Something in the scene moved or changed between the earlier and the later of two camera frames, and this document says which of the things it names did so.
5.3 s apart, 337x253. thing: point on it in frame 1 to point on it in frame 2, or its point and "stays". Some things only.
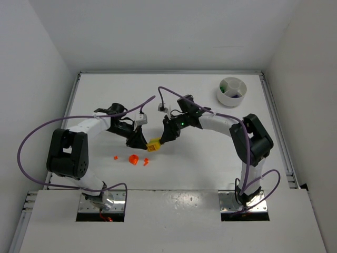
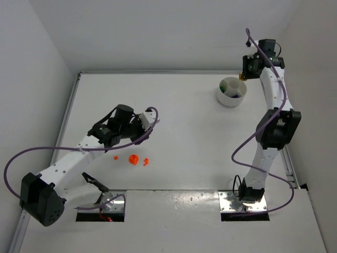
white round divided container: [231, 92] stays
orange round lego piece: [133, 159] stays
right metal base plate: [229, 203] stays
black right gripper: [170, 129] to [247, 67]
